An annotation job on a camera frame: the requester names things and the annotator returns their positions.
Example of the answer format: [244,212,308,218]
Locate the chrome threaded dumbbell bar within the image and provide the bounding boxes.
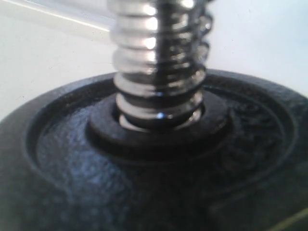
[107,0,213,130]

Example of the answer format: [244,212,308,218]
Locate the black weight plate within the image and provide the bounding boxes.
[0,70,308,231]

